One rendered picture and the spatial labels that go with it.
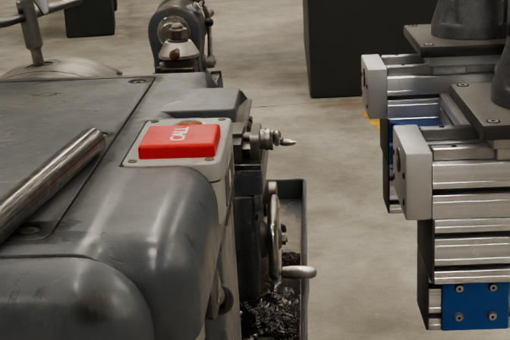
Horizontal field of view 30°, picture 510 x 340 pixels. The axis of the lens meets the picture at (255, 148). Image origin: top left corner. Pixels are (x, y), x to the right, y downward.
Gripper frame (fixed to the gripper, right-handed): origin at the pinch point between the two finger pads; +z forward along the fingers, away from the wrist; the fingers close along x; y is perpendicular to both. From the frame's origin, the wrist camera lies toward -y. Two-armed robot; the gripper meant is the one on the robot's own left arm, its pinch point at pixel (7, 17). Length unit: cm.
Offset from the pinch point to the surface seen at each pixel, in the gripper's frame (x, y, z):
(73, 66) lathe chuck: 4.4, -5.0, 7.6
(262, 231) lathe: -12, -64, 56
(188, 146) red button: 46, 26, 7
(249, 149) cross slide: -10, -61, 38
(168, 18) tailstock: -56, -101, 19
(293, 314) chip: -13, -71, 78
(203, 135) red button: 46, 24, 7
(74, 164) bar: 42, 34, 5
